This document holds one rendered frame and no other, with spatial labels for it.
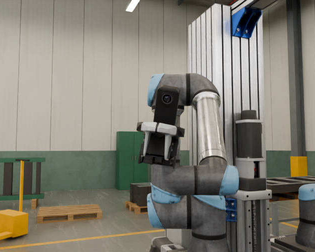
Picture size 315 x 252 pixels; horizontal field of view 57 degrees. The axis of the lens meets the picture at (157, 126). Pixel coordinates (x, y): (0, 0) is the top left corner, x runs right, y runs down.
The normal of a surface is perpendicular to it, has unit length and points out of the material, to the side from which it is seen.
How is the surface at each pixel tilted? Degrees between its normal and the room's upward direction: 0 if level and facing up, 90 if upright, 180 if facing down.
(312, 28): 90
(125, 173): 90
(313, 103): 90
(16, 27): 90
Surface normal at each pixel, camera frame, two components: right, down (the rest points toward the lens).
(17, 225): 0.84, -0.04
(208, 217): -0.08, -0.07
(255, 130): 0.36, -0.07
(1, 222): -0.54, -0.06
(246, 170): -0.93, -0.03
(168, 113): -0.18, 0.40
